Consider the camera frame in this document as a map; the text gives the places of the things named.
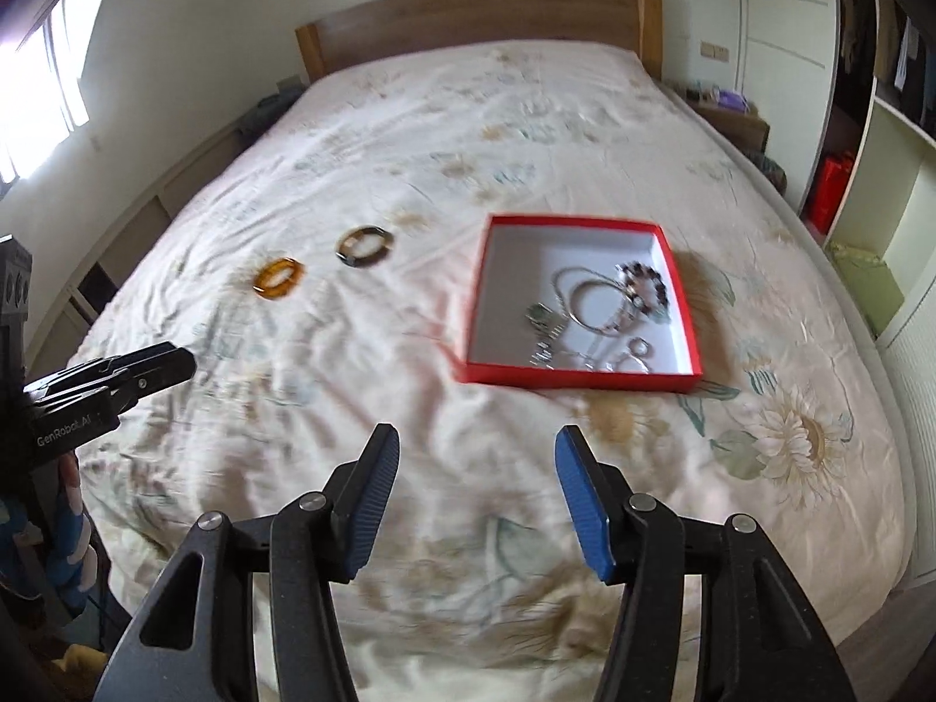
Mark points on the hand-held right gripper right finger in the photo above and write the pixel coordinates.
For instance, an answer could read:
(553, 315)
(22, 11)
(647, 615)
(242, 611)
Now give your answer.
(585, 504)

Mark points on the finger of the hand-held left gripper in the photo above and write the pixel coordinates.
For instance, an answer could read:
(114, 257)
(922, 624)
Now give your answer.
(157, 369)

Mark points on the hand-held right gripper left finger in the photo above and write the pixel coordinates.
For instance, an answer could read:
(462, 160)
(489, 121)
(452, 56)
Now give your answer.
(373, 497)

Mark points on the red cardboard box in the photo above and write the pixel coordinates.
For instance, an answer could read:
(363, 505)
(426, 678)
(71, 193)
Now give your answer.
(578, 379)

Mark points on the silver ornament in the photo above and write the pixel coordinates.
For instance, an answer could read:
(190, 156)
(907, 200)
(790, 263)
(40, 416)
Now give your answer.
(540, 318)

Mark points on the plain silver bangle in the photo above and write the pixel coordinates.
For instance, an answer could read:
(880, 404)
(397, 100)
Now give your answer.
(574, 307)

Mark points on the person's left hand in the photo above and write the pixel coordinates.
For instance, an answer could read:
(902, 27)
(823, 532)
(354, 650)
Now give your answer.
(73, 548)

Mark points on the amber bangle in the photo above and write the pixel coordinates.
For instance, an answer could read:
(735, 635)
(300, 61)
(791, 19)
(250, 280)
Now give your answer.
(263, 285)

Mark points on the low wooden cabinet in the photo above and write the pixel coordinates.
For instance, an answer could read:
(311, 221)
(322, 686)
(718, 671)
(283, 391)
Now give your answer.
(131, 234)

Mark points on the dark green bangle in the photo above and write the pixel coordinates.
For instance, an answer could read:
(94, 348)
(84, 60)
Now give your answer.
(347, 256)

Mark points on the dark bag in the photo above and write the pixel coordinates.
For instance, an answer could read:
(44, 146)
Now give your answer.
(267, 113)

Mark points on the window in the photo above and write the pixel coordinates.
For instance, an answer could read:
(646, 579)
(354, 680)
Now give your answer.
(44, 73)

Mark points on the green cloth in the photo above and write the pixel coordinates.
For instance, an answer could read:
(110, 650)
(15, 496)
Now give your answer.
(866, 289)

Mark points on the red bag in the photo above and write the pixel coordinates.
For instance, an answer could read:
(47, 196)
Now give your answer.
(830, 190)

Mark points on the wooden nightstand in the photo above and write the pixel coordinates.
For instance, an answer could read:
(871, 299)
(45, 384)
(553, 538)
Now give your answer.
(742, 131)

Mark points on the purple item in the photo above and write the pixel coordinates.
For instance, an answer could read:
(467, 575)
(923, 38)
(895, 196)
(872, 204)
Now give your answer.
(735, 101)

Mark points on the wooden headboard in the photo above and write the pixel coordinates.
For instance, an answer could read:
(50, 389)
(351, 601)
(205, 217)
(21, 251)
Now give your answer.
(468, 14)

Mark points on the white wardrobe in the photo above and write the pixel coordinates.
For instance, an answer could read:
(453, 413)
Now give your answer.
(782, 14)

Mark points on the hanging clothes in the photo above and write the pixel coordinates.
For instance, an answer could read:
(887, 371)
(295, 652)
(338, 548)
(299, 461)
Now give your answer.
(892, 36)

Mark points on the wall switch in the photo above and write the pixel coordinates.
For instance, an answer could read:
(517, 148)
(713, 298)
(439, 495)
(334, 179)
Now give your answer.
(715, 52)

